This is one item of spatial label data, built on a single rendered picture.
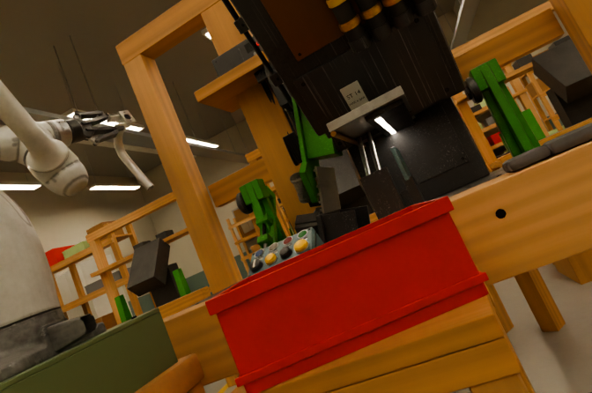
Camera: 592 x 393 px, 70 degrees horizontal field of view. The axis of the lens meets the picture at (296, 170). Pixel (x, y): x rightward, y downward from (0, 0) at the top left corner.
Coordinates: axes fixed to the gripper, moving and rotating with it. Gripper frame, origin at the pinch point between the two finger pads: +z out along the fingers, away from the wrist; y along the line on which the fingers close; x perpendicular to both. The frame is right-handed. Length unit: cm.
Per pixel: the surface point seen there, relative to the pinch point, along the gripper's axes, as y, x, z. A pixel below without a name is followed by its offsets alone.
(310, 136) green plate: -53, -59, -7
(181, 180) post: -26.7, 5.6, 12.3
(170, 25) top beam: 22.3, -24.0, 27.2
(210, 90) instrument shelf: -14.3, -30.0, 13.0
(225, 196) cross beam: -40.9, 2.1, 21.5
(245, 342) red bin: -77, -66, -65
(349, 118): -59, -76, -21
